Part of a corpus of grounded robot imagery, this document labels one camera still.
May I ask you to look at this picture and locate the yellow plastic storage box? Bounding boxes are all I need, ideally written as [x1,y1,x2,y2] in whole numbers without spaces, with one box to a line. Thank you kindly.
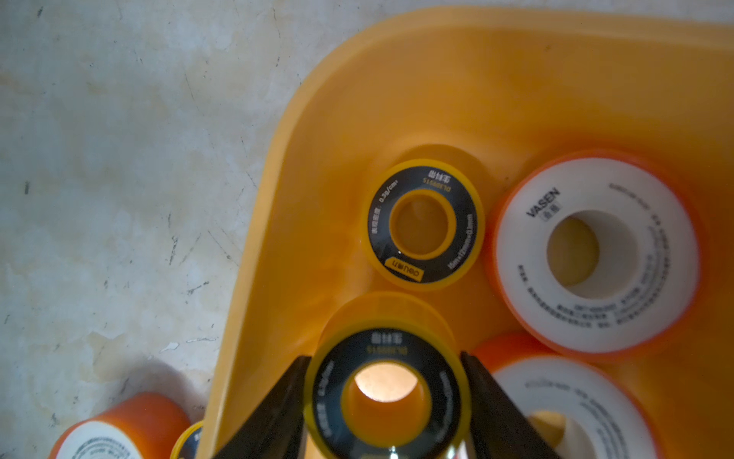
[199,7,733,458]

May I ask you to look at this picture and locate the orange white sealing tape roll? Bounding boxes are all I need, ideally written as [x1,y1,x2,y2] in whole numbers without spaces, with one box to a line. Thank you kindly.
[484,148,705,361]
[50,392,191,458]
[473,332,666,458]

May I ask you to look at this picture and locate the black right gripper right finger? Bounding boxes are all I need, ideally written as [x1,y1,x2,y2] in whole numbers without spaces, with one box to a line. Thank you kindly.
[460,351,560,459]

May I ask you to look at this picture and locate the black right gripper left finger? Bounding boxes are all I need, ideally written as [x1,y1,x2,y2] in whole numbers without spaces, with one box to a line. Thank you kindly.
[214,356,312,459]

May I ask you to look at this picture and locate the black yellow sealing tape roll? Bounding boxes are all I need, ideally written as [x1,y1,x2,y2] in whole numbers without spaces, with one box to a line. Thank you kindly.
[169,421,204,459]
[359,159,486,292]
[303,292,471,458]

